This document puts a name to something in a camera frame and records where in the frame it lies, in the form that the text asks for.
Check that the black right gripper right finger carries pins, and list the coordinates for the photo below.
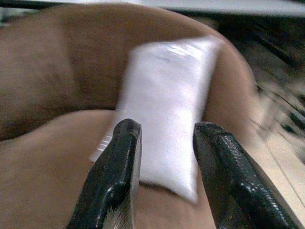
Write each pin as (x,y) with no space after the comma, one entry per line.
(233,181)

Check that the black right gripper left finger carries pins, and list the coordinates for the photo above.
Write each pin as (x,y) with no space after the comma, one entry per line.
(112,171)

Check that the grey pillow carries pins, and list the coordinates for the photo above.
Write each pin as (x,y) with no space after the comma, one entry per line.
(166,95)

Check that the brown beanbag sofa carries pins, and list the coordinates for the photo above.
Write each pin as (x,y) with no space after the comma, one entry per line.
(47,71)

